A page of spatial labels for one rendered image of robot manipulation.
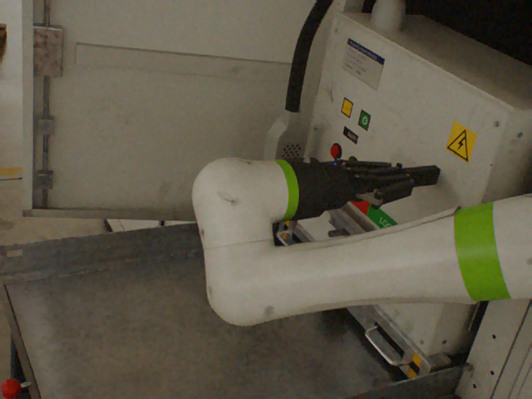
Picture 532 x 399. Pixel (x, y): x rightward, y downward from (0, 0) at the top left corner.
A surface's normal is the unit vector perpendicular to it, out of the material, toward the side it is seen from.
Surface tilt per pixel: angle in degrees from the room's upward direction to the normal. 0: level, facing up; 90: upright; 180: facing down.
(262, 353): 0
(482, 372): 90
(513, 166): 90
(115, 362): 0
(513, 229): 52
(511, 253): 72
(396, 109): 90
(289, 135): 90
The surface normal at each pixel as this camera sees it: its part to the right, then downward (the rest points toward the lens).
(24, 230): 0.16, -0.87
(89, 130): 0.21, 0.50
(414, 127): -0.87, 0.10
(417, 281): -0.41, 0.45
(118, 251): 0.46, 0.49
